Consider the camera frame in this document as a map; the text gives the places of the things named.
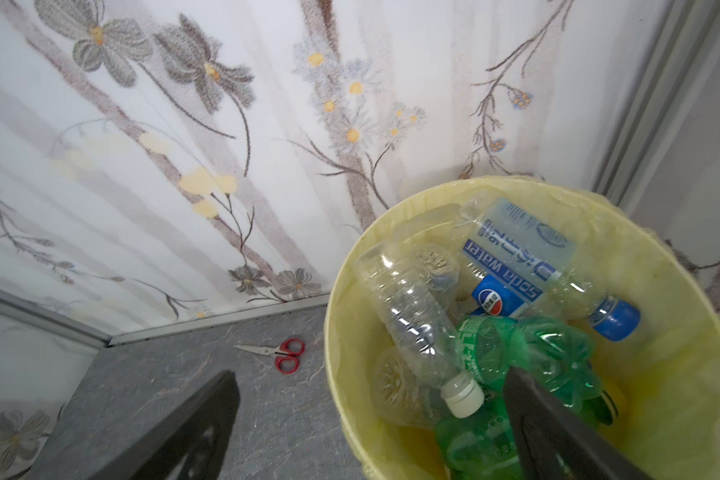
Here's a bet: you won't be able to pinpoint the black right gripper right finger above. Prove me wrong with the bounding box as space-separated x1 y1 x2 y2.
503 367 649 480

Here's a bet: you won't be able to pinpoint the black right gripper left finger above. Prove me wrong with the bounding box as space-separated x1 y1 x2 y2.
92 370 240 479

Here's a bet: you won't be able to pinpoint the green bottle yellow cap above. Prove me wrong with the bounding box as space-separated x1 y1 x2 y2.
458 315 602 412
434 398 525 479

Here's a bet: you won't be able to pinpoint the blue label bottle blue cap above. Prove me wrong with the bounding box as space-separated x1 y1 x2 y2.
471 275 527 318

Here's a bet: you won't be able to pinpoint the soda water clear bottle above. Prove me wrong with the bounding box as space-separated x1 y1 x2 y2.
451 191 641 342

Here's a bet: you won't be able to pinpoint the crushed clear bottle back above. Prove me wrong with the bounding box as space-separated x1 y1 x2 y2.
354 241 485 419

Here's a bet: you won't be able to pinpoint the yellow plastic bin liner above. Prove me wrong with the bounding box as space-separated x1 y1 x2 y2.
324 176 720 479

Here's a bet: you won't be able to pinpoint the red handled scissors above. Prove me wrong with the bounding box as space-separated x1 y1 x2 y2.
235 338 305 375

